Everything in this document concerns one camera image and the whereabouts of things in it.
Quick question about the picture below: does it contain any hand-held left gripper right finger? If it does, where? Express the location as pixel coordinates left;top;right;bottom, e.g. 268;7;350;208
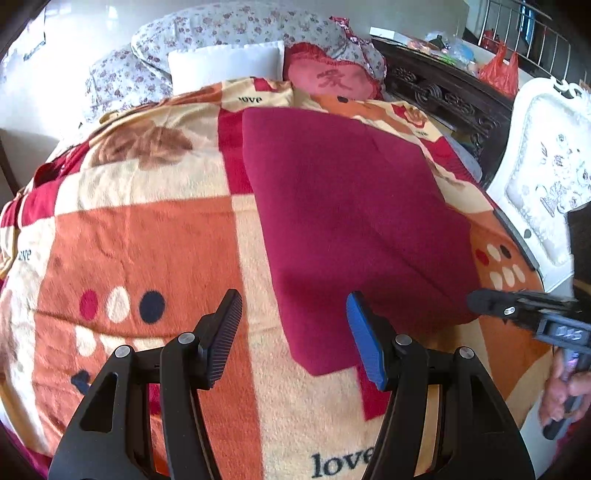
346;291;536;480

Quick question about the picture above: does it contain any maroon fleece garment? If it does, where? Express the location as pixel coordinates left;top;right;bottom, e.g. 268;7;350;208
241;107;485;377

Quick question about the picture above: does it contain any metal railing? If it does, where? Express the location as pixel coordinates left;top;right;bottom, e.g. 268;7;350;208
466;0;591;93

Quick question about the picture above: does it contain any red heart-shaped cushion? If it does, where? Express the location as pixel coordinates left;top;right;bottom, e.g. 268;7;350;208
284;41;384;101

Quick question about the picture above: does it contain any person's right hand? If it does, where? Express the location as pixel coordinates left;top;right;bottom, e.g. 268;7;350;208
538;355;591;444

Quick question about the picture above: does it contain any white flat box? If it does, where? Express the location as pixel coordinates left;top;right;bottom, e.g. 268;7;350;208
369;27;409;45

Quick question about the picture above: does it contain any colourful clutter pile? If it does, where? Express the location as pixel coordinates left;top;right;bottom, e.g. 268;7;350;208
409;31;485;72

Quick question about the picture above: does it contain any printed orange red blanket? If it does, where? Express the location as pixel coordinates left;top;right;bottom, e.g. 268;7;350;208
0;76;555;480

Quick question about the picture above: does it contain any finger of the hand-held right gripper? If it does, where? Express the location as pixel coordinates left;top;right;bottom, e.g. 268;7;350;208
466;288;542;325

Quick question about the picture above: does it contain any small floral pillow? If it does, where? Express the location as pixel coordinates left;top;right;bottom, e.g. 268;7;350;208
85;48;174;123

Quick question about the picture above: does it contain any red plastic bag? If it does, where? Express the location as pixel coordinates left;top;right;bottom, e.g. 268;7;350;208
478;41;520;99

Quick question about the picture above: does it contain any light blue bed sheet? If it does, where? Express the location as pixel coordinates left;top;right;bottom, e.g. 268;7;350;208
445;134;483;181

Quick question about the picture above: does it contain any dark carved wooden headboard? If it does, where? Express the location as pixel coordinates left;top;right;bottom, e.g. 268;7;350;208
372;38;515;185

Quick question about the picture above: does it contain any white pillow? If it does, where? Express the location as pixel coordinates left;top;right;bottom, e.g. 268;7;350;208
167;41;286;95

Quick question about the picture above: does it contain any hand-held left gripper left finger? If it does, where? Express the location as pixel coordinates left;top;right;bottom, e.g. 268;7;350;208
47;288;243;480

